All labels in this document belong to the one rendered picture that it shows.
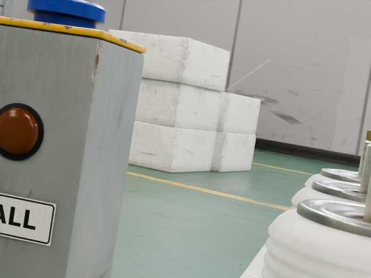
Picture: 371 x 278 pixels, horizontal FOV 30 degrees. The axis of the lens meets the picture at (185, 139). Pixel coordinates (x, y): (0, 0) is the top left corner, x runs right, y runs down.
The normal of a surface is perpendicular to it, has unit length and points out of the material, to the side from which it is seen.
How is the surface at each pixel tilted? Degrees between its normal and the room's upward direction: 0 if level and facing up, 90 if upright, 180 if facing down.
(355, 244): 43
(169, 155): 90
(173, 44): 90
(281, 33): 90
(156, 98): 90
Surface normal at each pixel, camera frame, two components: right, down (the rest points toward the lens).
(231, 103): 0.87, 0.16
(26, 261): -0.23, 0.01
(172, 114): -0.47, -0.03
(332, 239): -0.33, -0.77
